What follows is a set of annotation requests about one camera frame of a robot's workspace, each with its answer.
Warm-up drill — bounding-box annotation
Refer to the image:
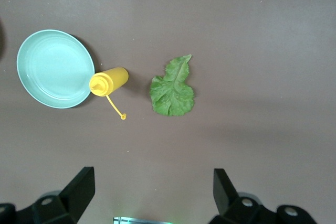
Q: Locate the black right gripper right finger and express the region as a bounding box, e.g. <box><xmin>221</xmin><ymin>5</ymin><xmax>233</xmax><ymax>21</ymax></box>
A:
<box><xmin>208</xmin><ymin>168</ymin><xmax>316</xmax><ymax>224</ymax></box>

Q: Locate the mint green plate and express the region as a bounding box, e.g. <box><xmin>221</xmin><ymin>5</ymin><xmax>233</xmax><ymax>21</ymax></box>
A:
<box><xmin>16</xmin><ymin>29</ymin><xmax>96</xmax><ymax>109</ymax></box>

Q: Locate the yellow mustard squeeze bottle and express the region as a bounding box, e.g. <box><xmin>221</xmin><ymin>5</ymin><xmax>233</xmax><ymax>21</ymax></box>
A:
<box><xmin>89</xmin><ymin>67</ymin><xmax>129</xmax><ymax>121</ymax></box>

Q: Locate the green lettuce leaf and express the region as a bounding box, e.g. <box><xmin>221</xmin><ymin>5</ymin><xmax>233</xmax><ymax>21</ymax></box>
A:
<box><xmin>149</xmin><ymin>54</ymin><xmax>195</xmax><ymax>116</ymax></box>

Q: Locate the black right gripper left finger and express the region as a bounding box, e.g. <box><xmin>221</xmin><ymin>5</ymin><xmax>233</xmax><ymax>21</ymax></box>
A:
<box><xmin>0</xmin><ymin>166</ymin><xmax>95</xmax><ymax>224</ymax></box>

